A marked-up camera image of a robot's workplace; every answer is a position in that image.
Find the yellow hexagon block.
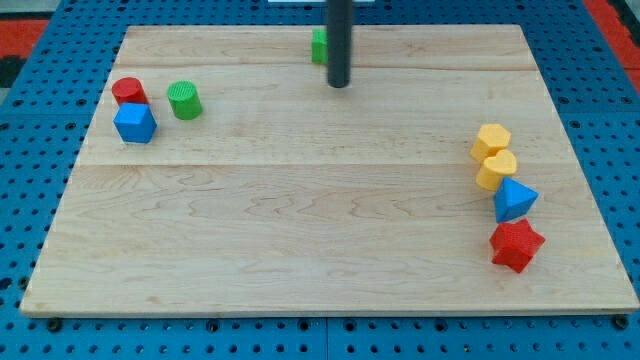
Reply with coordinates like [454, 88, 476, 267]
[470, 124, 511, 163]

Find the red cylinder block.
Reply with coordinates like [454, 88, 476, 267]
[111, 77, 149, 105]

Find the red star block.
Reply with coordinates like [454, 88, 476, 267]
[489, 219, 546, 273]

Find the yellow heart block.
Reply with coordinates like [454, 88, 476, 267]
[475, 149, 518, 191]

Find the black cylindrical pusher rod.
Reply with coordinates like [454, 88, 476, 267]
[326, 0, 353, 88]

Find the blue hexagon block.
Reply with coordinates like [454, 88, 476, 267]
[113, 103, 157, 143]

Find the green cylinder block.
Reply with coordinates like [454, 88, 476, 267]
[167, 80, 203, 120]

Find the light wooden board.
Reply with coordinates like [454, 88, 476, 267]
[20, 25, 639, 318]

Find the blue triangle block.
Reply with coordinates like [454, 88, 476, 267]
[494, 177, 539, 223]

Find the green star block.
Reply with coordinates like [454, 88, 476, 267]
[311, 29, 328, 64]

